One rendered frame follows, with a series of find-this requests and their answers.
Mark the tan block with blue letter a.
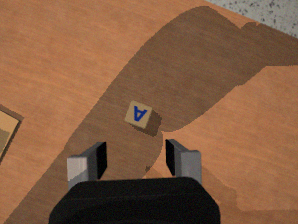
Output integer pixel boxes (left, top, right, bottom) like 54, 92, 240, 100
124, 100, 153, 129

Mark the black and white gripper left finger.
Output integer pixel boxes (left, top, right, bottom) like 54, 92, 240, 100
67, 142, 107, 191

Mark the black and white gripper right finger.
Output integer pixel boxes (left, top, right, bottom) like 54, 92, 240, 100
165, 139, 202, 185

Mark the tan flat mat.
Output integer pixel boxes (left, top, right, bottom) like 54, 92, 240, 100
0, 110, 21, 160

